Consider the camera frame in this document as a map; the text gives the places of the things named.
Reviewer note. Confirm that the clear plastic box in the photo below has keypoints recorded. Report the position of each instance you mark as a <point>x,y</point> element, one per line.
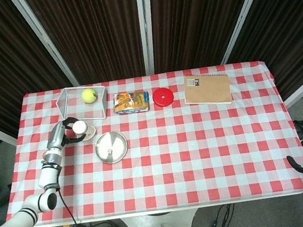
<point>103,103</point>

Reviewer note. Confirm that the red white checkered tablecloth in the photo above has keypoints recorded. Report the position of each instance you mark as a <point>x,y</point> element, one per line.
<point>174,158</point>

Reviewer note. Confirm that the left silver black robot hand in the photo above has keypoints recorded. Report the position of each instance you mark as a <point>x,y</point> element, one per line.
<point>55,134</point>

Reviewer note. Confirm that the brown spiral notebook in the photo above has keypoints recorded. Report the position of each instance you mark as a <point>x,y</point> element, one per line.
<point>207,91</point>

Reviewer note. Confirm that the red round disc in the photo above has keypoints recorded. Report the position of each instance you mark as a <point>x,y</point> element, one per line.
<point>163,97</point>

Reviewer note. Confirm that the white die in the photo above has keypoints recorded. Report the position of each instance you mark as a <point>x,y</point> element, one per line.
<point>109,151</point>

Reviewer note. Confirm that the white paper cup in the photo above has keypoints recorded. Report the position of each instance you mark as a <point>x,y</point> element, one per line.
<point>79,127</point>

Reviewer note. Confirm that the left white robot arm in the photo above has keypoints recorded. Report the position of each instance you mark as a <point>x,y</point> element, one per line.
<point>48,176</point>

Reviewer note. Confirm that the white table frame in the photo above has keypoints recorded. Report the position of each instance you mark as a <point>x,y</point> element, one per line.
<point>154,212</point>

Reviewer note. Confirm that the yellow tennis ball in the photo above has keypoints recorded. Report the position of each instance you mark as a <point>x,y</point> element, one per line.
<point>89,95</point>

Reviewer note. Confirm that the silver metal plate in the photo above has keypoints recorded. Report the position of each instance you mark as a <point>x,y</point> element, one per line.
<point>116,141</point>

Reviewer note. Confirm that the white partition post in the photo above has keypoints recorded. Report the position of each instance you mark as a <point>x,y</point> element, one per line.
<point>244,13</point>
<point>146,26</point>
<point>45,41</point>

